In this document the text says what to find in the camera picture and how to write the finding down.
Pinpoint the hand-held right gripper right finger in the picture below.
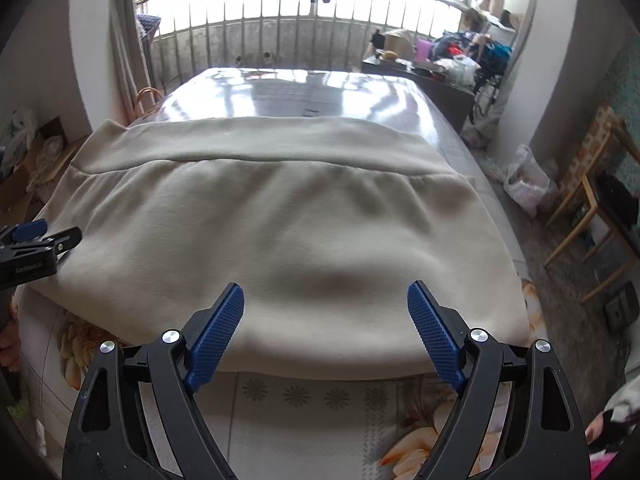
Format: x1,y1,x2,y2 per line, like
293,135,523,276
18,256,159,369
407,280,588,480

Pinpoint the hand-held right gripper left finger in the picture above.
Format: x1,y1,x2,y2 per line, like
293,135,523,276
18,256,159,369
62,282,246,480

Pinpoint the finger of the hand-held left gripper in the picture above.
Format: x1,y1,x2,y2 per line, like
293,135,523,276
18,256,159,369
50,226,83,261
14,219,49,242

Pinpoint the cream zip jacket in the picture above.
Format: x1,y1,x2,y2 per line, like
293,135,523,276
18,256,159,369
30,116,532,376

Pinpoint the pile of colourful clothes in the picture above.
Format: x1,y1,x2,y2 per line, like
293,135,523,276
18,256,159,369
432,31,513,63

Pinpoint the clear crumpled plastic bag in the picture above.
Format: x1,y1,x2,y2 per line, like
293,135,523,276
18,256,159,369
30,135,68,191

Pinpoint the white plastic bag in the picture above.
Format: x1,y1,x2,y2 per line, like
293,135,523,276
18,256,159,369
0,109,38,161

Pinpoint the brown cardboard box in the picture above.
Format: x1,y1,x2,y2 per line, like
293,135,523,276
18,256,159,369
0,117,76,216

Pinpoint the wicker basket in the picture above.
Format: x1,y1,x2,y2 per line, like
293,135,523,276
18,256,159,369
135,86,163,116

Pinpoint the translucent plastic bag with pink contents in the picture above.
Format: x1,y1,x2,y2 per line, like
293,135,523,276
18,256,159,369
502,144,558,217

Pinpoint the black floor device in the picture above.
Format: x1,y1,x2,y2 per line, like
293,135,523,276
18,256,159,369
605,282,640,331

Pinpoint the wooden chair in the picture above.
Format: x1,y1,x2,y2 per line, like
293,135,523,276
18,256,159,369
542,105,640,303

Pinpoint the dark side table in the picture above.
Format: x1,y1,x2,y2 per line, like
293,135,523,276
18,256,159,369
361,56,476,133

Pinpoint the wheelchair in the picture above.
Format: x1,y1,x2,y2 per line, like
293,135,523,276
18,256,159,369
472,74,503,118

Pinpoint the cream zip-up sweatshirt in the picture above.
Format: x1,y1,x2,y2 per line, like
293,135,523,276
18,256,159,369
20,66,546,480

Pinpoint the white shopping bag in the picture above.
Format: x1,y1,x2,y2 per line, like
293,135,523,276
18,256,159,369
440,56,481,85

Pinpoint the metal balcony railing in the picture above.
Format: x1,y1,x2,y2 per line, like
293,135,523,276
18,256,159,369
135,0,471,96

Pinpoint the tan cardboard box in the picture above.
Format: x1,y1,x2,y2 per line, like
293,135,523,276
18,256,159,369
385,30,416,58

